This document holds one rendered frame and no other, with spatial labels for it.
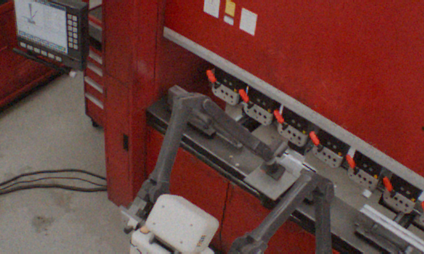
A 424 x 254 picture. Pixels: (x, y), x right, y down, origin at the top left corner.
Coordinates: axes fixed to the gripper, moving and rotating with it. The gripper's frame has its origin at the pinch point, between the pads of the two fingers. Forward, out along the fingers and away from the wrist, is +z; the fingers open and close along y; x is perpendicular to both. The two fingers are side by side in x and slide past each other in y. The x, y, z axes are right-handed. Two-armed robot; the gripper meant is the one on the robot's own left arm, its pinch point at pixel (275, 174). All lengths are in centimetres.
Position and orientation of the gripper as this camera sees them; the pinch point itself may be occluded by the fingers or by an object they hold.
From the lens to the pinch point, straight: 267.5
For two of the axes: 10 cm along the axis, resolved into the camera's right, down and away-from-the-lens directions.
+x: -6.2, 7.6, -2.1
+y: -7.5, -4.9, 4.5
